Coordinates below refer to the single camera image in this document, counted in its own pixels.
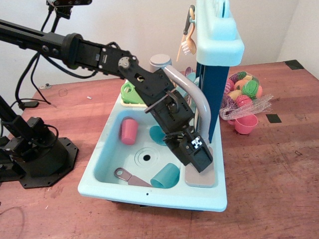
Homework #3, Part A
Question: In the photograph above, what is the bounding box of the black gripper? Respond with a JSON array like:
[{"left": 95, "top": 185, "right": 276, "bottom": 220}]
[{"left": 144, "top": 90, "right": 213, "bottom": 173}]

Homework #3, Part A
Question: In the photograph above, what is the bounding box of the grey toy faucet with lever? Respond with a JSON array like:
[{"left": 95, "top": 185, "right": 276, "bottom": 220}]
[{"left": 150, "top": 54, "right": 215, "bottom": 188}]

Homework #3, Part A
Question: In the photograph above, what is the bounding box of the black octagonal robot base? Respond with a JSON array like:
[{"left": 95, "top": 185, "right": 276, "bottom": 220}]
[{"left": 0, "top": 116, "right": 79, "bottom": 189}]

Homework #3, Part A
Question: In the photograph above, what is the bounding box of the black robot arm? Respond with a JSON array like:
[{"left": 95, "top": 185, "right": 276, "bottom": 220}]
[{"left": 0, "top": 20, "right": 213, "bottom": 172}]

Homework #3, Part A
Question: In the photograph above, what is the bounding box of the teal toy cup lying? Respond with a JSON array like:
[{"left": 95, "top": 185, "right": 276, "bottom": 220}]
[{"left": 150, "top": 163, "right": 180, "bottom": 189}]

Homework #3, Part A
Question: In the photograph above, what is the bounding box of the light blue toy sink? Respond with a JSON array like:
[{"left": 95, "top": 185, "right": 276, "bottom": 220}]
[{"left": 78, "top": 98, "right": 227, "bottom": 212}]

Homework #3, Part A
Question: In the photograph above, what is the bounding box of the pink toy cup on table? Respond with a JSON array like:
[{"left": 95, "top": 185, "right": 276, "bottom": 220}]
[{"left": 227, "top": 115, "right": 259, "bottom": 135}]

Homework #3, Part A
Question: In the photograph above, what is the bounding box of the cream dish rack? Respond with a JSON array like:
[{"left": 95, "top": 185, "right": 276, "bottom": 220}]
[{"left": 121, "top": 80, "right": 147, "bottom": 108}]

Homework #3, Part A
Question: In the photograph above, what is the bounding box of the pink toy cup in sink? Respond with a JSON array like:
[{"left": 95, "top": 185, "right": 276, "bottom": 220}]
[{"left": 121, "top": 119, "right": 139, "bottom": 145}]

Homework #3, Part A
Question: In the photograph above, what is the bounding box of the teal toy plate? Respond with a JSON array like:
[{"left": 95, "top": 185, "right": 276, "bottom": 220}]
[{"left": 186, "top": 72, "right": 199, "bottom": 85}]

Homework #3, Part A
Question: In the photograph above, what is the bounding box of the mesh bag of toy fruit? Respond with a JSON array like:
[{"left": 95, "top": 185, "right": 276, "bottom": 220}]
[{"left": 219, "top": 71, "right": 273, "bottom": 120}]

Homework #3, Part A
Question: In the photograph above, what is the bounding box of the black tape patch near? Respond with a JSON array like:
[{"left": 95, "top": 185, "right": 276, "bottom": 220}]
[{"left": 266, "top": 114, "right": 282, "bottom": 123}]

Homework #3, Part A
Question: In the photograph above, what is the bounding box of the black tape patch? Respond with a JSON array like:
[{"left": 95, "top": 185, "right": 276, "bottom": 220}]
[
  {"left": 284, "top": 59, "right": 304, "bottom": 70},
  {"left": 266, "top": 114, "right": 282, "bottom": 123}
]

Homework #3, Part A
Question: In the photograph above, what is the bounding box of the orange toy spoon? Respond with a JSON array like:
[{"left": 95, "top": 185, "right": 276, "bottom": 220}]
[{"left": 186, "top": 23, "right": 197, "bottom": 55}]

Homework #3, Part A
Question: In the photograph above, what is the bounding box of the light blue toy shelf tower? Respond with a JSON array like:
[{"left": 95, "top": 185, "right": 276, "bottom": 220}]
[{"left": 195, "top": 0, "right": 244, "bottom": 140}]

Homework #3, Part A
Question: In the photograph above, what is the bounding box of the black tape patch far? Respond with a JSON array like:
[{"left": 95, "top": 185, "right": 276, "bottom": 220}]
[{"left": 284, "top": 59, "right": 304, "bottom": 70}]

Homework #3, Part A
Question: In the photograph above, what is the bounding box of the teal toy mug with handle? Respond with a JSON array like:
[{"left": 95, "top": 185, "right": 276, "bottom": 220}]
[{"left": 149, "top": 125, "right": 166, "bottom": 146}]

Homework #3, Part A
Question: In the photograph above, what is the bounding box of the camera on stand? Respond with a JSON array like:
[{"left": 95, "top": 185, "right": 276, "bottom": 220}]
[{"left": 46, "top": 0, "right": 92, "bottom": 19}]

